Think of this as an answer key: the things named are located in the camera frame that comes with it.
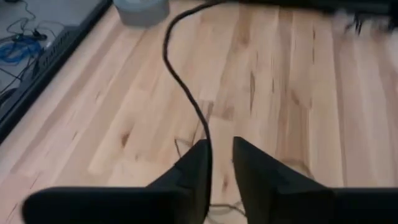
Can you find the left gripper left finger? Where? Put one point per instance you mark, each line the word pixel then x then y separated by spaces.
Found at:
pixel 124 205

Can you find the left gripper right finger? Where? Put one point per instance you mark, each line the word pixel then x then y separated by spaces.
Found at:
pixel 295 205

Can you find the black aluminium table frame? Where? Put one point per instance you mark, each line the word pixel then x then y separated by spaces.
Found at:
pixel 18 115

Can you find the grey duct tape roll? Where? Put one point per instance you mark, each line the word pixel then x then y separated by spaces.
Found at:
pixel 140 14

